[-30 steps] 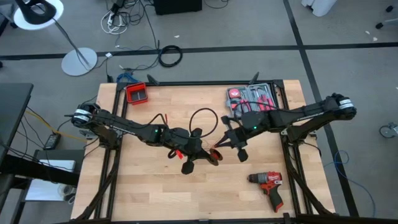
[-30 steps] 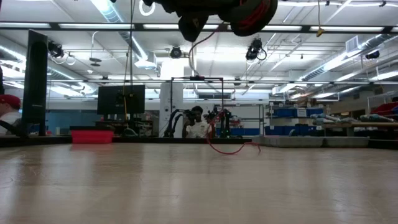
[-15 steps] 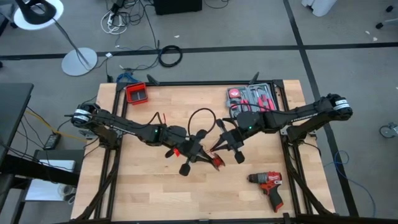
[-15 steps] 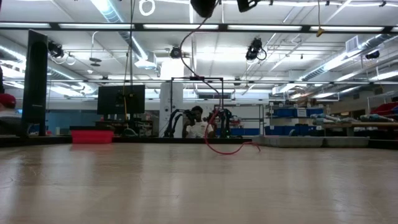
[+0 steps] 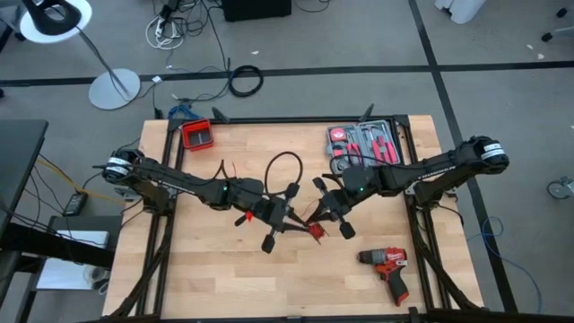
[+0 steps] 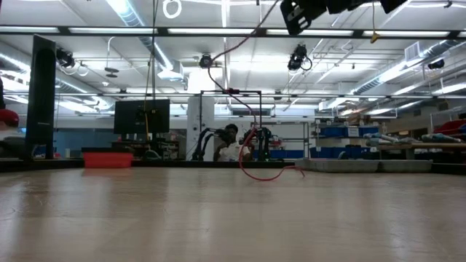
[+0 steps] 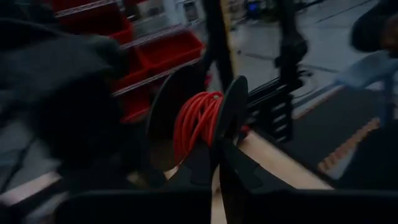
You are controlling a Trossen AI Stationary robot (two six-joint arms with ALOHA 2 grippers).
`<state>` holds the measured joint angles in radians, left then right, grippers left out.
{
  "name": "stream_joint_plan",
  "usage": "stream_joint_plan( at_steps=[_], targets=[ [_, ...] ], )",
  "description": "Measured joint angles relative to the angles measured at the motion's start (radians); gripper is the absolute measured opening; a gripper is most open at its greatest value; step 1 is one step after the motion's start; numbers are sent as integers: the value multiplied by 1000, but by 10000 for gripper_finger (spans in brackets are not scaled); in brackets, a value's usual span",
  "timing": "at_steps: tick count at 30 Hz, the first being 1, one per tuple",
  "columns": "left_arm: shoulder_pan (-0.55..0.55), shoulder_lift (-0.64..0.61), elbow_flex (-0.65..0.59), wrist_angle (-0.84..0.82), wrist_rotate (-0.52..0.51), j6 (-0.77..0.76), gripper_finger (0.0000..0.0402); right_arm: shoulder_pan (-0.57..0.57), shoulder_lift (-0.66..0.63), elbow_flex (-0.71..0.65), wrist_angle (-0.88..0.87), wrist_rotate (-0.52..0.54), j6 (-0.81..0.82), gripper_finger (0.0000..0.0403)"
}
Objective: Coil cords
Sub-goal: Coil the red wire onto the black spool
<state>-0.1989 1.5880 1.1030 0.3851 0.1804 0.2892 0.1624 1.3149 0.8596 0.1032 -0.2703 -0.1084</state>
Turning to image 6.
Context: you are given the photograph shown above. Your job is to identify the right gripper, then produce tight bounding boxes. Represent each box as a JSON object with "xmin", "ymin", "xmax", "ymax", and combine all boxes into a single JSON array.
[{"xmin": 280, "ymin": 0, "xmax": 328, "ymax": 36}]

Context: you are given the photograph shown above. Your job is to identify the thin red cord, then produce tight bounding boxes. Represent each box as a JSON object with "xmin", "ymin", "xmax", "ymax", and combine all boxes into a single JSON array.
[{"xmin": 207, "ymin": 0, "xmax": 306, "ymax": 182}]

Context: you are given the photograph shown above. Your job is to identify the yellow hanging plug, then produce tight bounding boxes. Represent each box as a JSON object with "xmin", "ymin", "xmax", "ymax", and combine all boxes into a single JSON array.
[{"xmin": 370, "ymin": 0, "xmax": 382, "ymax": 44}]

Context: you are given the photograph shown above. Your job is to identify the white ceiling vent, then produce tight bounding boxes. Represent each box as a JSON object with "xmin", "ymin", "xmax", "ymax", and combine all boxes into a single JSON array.
[{"xmin": 404, "ymin": 41, "xmax": 422, "ymax": 63}]

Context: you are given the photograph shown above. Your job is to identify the blue storage bins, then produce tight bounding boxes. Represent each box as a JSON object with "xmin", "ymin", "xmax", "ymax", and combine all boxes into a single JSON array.
[{"xmin": 315, "ymin": 125, "xmax": 380, "ymax": 138}]

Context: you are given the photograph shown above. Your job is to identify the grey wrapped bundle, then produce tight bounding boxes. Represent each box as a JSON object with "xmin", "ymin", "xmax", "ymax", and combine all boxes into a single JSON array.
[
  {"xmin": 363, "ymin": 132, "xmax": 412, "ymax": 145},
  {"xmin": 422, "ymin": 133, "xmax": 462, "ymax": 143}
]

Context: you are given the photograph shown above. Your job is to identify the person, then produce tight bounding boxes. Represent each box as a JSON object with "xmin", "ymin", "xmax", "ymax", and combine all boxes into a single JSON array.
[
  {"xmin": 213, "ymin": 123, "xmax": 252, "ymax": 162},
  {"xmin": 0, "ymin": 108, "xmax": 21, "ymax": 141}
]

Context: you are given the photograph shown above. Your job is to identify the grey plastic tool case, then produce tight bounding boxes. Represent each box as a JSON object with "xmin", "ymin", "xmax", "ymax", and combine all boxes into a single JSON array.
[{"xmin": 294, "ymin": 158, "xmax": 433, "ymax": 174}]

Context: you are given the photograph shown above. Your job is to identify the red shelf bin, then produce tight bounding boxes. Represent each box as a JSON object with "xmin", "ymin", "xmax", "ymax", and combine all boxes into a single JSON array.
[{"xmin": 433, "ymin": 119, "xmax": 466, "ymax": 136}]

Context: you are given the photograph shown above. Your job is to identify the wooden workbench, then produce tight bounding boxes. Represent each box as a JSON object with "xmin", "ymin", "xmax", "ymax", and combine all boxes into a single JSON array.
[{"xmin": 378, "ymin": 141, "xmax": 466, "ymax": 161}]

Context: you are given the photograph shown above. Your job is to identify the black overhead light bar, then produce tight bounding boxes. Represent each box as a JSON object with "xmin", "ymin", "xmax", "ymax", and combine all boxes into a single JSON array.
[{"xmin": 0, "ymin": 25, "xmax": 466, "ymax": 40}]

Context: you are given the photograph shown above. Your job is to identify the black monitor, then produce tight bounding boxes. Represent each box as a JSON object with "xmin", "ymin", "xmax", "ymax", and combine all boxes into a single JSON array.
[{"xmin": 113, "ymin": 98, "xmax": 171, "ymax": 135}]

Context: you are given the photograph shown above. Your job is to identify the red plastic bin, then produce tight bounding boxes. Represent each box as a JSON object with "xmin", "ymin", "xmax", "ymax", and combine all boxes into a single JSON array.
[{"xmin": 82, "ymin": 146, "xmax": 135, "ymax": 170}]

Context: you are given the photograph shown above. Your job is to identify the grey chair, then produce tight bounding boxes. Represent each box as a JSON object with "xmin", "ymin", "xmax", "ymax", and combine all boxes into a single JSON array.
[{"xmin": 0, "ymin": 138, "xmax": 25, "ymax": 159}]

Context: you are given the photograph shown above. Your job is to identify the black ceiling camera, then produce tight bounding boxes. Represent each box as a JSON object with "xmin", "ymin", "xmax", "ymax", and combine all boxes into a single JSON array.
[
  {"xmin": 287, "ymin": 43, "xmax": 313, "ymax": 72},
  {"xmin": 56, "ymin": 48, "xmax": 76, "ymax": 69},
  {"xmin": 198, "ymin": 53, "xmax": 215, "ymax": 69}
]

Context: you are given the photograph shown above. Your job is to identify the black gantry frame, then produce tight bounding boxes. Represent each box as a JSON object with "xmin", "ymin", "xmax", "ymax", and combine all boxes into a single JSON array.
[{"xmin": 198, "ymin": 88, "xmax": 263, "ymax": 161}]

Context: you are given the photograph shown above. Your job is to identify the white hanging ring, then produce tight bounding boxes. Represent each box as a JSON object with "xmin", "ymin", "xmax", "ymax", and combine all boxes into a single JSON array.
[{"xmin": 162, "ymin": 0, "xmax": 183, "ymax": 20}]

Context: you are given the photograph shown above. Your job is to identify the black aluminium table frame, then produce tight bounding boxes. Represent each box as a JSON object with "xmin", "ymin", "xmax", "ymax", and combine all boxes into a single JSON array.
[{"xmin": 0, "ymin": 140, "xmax": 466, "ymax": 175}]

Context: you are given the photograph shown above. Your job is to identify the black upright post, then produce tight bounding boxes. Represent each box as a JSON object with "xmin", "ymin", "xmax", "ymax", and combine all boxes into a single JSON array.
[{"xmin": 24, "ymin": 34, "xmax": 57, "ymax": 161}]

